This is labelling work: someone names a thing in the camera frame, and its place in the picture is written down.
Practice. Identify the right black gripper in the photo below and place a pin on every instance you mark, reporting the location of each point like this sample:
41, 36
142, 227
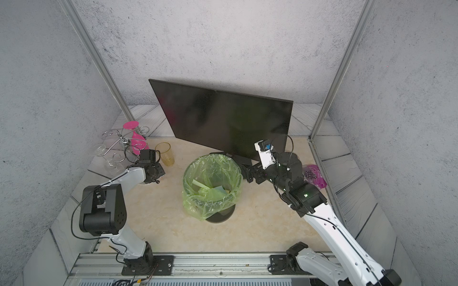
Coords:
250, 173

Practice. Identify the green square sticky note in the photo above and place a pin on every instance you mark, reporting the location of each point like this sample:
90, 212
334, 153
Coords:
214, 194

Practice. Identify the yellow strip sticky note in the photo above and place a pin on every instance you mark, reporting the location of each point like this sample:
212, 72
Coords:
199, 184

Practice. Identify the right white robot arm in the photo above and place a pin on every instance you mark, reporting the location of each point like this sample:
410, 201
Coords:
354, 266

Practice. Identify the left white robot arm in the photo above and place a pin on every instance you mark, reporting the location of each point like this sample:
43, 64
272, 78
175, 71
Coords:
103, 212

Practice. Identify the black monitor stand base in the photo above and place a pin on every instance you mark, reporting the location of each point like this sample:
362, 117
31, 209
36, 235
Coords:
238, 159

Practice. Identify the black flat monitor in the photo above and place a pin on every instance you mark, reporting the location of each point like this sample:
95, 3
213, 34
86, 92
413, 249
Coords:
226, 121

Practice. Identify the green plastic bin liner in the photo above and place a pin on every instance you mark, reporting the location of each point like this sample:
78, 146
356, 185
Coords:
200, 203

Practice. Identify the purple snack packet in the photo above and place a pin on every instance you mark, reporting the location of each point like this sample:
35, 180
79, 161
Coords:
313, 175

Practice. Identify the black mesh trash bin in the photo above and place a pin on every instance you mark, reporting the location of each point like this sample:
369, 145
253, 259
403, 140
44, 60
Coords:
218, 214

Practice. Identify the amber plastic cup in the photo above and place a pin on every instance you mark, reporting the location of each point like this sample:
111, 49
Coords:
165, 150

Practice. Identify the pink wine glass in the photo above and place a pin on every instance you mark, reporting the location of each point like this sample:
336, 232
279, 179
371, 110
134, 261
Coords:
137, 143

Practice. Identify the clear wine glass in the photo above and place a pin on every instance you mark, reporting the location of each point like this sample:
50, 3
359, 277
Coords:
110, 164

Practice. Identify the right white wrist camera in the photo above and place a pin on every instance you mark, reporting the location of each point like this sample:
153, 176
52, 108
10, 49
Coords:
264, 149

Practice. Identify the chrome wire glass rack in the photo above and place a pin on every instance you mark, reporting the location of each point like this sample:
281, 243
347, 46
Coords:
116, 141

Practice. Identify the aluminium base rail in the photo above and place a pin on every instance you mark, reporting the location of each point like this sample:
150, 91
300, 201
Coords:
194, 269

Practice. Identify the right aluminium frame post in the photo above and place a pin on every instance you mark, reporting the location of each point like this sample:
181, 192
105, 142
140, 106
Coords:
353, 43

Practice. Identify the aluminium frame post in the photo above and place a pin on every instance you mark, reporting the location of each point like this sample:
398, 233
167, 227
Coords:
353, 43
80, 29

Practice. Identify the left aluminium frame post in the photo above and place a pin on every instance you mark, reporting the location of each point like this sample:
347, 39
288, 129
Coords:
80, 29

